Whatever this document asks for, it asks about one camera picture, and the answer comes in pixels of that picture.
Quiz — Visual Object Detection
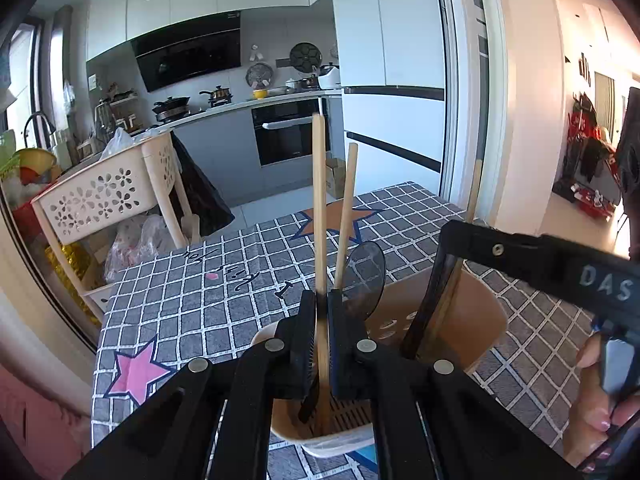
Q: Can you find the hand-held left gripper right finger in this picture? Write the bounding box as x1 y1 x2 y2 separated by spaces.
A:
327 289 583 480

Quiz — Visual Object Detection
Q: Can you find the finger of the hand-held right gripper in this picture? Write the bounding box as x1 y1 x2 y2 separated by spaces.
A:
400 219 545 362

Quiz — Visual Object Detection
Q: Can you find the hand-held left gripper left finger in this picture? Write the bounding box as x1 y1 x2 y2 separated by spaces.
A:
65 290 319 480

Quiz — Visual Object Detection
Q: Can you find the white plastic utensil holder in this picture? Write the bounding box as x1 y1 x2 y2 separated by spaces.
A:
250 265 509 457

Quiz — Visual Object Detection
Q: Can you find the black plastic spoon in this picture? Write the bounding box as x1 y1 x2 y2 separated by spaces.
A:
298 241 387 424

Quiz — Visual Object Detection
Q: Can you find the person's right hand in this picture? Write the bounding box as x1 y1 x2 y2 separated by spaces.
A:
562 332 621 466

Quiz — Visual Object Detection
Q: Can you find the grey checked star tablecloth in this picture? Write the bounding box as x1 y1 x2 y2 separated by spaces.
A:
90 181 601 480

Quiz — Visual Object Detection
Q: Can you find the coat rack with red clothes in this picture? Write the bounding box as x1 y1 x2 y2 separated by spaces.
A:
552 91 626 221

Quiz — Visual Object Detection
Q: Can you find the cardboard box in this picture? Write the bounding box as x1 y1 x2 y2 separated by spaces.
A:
325 157 347 198

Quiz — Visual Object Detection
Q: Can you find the black garbage bag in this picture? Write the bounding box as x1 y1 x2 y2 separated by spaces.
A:
170 132 236 238

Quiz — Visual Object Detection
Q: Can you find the clear plastic bag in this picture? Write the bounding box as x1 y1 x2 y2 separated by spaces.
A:
105 215 176 283

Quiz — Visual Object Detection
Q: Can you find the grey kitchen base cabinet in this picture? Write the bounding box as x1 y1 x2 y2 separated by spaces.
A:
172 107 261 206

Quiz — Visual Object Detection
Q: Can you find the black built-in oven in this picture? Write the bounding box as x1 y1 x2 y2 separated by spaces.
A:
250 97 331 167

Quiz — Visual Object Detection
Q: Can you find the white rice cooker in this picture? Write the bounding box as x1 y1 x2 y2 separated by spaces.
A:
318 62 342 90

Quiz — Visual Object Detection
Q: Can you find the gold foil package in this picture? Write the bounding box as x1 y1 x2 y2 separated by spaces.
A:
45 242 98 306

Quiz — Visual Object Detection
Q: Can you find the cream plastic storage cart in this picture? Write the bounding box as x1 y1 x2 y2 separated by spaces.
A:
31 132 203 316

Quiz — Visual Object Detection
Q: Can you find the white refrigerator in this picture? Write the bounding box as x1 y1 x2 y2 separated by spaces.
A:
305 0 448 193

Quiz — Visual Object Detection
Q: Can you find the steel cooking pot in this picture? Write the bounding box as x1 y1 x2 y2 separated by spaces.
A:
199 85 235 107

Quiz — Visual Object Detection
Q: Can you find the white plastic bag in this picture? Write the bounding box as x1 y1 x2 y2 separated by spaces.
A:
100 127 133 161

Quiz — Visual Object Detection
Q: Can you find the round steamer rack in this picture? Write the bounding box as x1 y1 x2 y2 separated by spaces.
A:
245 62 274 88

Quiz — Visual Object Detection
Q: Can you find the black wok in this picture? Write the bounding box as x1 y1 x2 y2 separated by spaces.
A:
151 96 192 121

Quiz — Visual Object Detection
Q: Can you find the black range hood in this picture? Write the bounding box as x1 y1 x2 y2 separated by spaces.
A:
131 10 243 93

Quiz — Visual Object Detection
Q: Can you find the yellow plastic basin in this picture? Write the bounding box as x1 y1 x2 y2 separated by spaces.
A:
12 149 57 173

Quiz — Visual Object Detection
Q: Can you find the kitchen faucet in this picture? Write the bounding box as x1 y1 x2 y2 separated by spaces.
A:
24 113 56 148

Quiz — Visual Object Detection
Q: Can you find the round dark wall pan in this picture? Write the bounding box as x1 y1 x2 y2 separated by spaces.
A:
289 42 322 73

